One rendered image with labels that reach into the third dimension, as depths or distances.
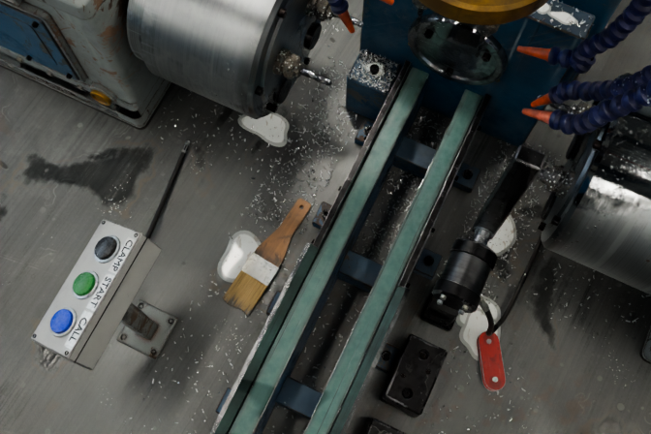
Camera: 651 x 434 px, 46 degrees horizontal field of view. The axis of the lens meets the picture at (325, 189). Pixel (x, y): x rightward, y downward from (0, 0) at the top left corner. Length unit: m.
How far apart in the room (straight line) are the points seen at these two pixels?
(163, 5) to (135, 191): 0.38
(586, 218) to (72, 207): 0.79
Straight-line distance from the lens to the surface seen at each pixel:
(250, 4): 0.99
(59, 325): 0.98
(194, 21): 1.02
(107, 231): 1.00
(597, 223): 0.97
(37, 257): 1.31
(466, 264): 0.99
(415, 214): 1.13
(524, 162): 0.82
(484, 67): 1.13
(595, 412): 1.25
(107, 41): 1.11
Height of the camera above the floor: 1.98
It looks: 70 degrees down
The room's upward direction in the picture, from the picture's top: 1 degrees counter-clockwise
